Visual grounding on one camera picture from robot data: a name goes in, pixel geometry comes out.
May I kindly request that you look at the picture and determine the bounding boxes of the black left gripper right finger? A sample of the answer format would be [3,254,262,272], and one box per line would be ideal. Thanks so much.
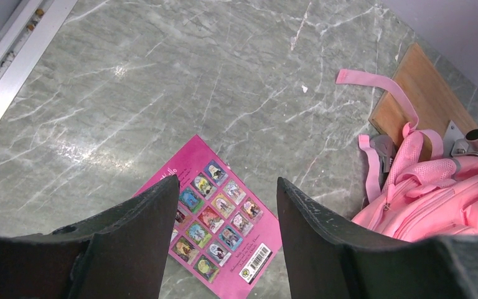
[276,178,478,298]

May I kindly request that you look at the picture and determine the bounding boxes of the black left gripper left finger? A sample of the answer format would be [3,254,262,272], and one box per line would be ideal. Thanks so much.
[0,176,180,298]

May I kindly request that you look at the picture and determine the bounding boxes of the pink student backpack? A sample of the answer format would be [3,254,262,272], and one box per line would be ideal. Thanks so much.
[336,69,478,242]

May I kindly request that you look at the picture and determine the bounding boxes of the pink sticker card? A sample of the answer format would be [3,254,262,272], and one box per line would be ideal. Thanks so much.
[145,135,282,298]

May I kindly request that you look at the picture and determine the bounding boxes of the wooden support block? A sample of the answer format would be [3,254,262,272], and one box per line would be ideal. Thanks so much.
[369,43,477,146]

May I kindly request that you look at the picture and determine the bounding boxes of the silver side rail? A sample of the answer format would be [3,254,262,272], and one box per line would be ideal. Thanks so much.
[0,0,76,121]

